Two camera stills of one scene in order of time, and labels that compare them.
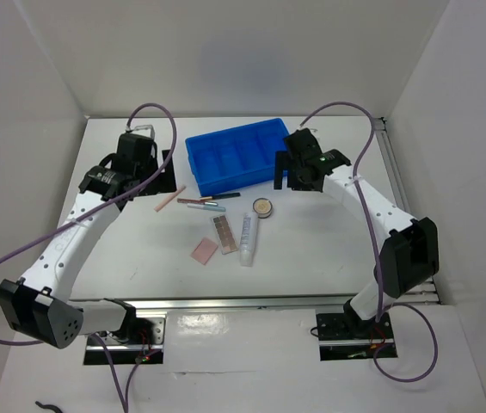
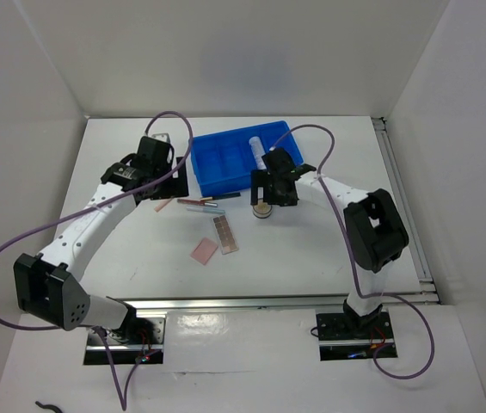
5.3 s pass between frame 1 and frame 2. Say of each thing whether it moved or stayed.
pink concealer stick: stayed
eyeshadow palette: stayed
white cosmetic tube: moved
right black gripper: moved
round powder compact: stayed
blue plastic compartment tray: stayed
